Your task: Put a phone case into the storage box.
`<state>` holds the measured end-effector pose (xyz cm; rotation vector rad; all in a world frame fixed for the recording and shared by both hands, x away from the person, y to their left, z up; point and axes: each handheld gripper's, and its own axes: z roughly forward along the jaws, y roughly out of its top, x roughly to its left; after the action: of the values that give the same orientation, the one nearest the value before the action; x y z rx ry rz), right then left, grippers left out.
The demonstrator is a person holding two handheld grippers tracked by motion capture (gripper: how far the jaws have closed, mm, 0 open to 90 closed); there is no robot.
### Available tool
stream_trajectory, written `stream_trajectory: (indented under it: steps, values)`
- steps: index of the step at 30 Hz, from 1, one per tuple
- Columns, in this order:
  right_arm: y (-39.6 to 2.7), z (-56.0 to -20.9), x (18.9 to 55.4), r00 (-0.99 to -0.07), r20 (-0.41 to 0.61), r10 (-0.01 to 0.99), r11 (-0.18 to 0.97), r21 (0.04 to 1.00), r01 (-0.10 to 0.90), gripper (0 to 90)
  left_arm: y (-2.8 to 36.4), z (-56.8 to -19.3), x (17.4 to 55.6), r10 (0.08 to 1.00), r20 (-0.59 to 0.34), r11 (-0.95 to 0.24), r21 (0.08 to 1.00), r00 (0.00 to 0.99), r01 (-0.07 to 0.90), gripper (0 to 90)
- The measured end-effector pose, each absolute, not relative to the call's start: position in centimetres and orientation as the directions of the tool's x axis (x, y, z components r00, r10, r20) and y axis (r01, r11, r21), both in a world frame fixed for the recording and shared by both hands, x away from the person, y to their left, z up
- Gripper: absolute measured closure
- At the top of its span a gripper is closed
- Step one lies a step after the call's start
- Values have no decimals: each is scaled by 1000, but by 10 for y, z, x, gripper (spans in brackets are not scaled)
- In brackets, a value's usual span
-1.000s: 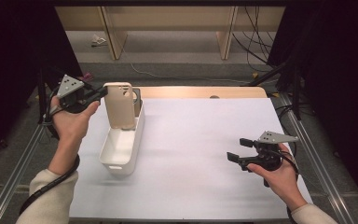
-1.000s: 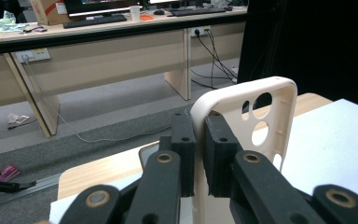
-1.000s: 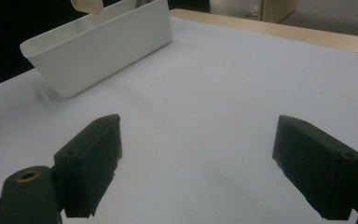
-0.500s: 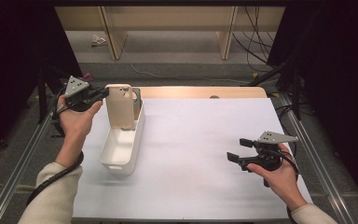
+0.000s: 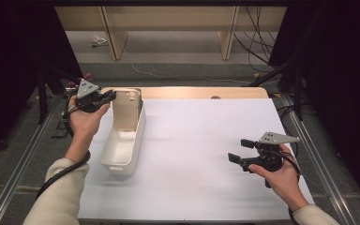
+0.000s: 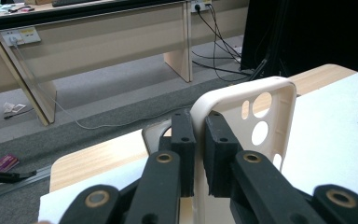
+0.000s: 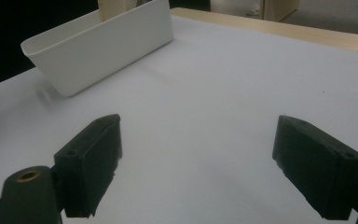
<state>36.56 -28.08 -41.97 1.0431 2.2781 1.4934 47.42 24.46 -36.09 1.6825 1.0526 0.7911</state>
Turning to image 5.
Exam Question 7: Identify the white table sheet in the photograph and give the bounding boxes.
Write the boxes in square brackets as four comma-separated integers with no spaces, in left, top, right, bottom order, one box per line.
[77,97,315,221]

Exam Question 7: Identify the light wooden furniture leg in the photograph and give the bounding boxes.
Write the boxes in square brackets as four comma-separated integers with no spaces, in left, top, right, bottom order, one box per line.
[97,7,129,61]
[217,7,241,61]

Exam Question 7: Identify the hand-held gripper cable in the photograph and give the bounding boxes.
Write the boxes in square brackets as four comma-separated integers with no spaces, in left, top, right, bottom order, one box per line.
[36,88,92,201]
[280,142,303,186]

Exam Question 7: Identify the metal floor rail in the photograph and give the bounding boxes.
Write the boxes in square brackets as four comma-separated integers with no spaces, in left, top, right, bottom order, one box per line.
[0,93,64,225]
[280,93,359,225]
[60,88,284,98]

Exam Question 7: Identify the white floor scrap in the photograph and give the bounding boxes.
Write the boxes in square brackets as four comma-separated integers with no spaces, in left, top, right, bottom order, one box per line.
[92,34,108,46]

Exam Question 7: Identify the right hand-held gripper cable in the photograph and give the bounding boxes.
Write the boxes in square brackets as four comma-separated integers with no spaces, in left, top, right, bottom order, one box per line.
[280,142,303,186]

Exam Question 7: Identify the dark curtain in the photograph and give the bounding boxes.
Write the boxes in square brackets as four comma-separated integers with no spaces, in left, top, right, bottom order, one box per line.
[0,0,83,165]
[267,0,360,207]

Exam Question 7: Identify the black floor cables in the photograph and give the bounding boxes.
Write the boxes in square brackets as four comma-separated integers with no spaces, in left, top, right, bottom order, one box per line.
[276,102,304,139]

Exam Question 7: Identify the light wooden table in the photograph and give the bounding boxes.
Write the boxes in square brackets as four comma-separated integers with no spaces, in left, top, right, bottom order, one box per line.
[99,86,270,100]

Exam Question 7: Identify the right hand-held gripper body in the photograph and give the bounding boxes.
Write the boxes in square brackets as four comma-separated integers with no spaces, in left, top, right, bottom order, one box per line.
[252,131,301,173]

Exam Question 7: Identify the person's right hand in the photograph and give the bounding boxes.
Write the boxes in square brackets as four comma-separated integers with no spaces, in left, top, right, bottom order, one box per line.
[247,143,310,214]

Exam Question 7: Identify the white plastic bin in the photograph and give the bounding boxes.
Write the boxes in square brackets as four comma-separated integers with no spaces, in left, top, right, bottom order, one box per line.
[99,93,147,177]

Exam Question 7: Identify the bundle of black cables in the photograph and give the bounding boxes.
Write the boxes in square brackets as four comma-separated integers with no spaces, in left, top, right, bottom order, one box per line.
[232,6,278,66]

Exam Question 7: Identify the white floor cable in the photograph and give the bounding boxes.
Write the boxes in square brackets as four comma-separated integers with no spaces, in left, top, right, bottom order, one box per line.
[130,63,251,85]

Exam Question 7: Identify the light wooden furniture panel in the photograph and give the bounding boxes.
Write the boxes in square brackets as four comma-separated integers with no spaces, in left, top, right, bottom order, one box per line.
[54,6,288,32]

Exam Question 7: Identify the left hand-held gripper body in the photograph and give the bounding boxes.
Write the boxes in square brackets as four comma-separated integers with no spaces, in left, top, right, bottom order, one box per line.
[74,78,108,113]

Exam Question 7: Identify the black stand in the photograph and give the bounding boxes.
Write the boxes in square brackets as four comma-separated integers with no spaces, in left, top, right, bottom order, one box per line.
[27,67,85,126]
[246,62,308,122]

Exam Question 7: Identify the left hand-held gripper cable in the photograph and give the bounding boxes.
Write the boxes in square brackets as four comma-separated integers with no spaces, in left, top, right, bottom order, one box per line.
[36,88,92,201]

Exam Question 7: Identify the pink packet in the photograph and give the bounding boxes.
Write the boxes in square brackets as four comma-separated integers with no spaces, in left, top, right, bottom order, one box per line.
[67,71,95,88]

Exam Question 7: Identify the beige phone case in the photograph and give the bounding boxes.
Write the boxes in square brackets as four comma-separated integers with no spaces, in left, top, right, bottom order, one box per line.
[112,88,143,132]

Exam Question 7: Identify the person's left hand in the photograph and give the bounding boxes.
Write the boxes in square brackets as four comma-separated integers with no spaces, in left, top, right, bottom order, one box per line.
[67,95,111,148]

